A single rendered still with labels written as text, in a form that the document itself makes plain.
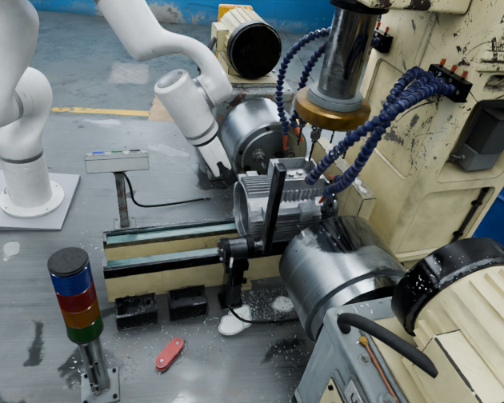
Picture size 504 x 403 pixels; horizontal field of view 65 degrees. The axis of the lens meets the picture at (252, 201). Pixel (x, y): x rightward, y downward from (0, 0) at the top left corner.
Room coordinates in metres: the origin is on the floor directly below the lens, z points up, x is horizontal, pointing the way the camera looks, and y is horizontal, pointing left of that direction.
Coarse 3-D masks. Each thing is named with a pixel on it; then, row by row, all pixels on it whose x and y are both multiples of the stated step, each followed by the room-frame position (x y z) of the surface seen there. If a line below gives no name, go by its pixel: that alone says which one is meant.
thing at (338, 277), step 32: (320, 224) 0.65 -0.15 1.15; (352, 224) 0.65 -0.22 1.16; (288, 256) 0.61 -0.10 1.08; (320, 256) 0.57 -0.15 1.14; (352, 256) 0.56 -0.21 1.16; (384, 256) 0.57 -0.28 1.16; (288, 288) 0.57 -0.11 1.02; (320, 288) 0.51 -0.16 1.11; (352, 288) 0.50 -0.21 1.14; (384, 288) 0.50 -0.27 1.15; (320, 320) 0.47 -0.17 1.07
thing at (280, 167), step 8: (280, 168) 0.70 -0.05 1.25; (272, 176) 0.71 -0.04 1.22; (280, 176) 0.69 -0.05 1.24; (272, 184) 0.71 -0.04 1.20; (280, 184) 0.69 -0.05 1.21; (272, 192) 0.70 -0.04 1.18; (280, 192) 0.69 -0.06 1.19; (272, 200) 0.69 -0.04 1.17; (280, 200) 0.69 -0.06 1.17; (272, 208) 0.69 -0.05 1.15; (272, 216) 0.69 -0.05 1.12; (264, 224) 0.71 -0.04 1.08; (272, 224) 0.69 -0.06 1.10; (264, 232) 0.70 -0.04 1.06; (272, 232) 0.69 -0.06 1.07; (264, 240) 0.69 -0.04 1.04; (272, 240) 0.69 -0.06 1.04; (264, 248) 0.69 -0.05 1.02
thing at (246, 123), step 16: (240, 112) 1.16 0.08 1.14; (256, 112) 1.13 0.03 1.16; (272, 112) 1.14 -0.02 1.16; (224, 128) 1.16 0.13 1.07; (240, 128) 1.09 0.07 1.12; (256, 128) 1.05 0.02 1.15; (272, 128) 1.07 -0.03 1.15; (224, 144) 1.14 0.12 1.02; (240, 144) 1.04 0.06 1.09; (256, 144) 1.05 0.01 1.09; (272, 144) 1.07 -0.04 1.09; (288, 144) 1.09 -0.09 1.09; (304, 144) 1.11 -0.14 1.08; (240, 160) 1.04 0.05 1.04; (256, 160) 1.02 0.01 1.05
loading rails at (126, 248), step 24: (120, 240) 0.74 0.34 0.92; (144, 240) 0.75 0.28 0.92; (168, 240) 0.78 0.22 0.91; (192, 240) 0.80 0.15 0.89; (216, 240) 0.83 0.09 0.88; (120, 264) 0.66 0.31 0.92; (144, 264) 0.66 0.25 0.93; (168, 264) 0.68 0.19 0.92; (192, 264) 0.70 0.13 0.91; (216, 264) 0.73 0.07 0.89; (264, 264) 0.78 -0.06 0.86; (120, 288) 0.63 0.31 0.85; (144, 288) 0.65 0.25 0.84; (168, 288) 0.68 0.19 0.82
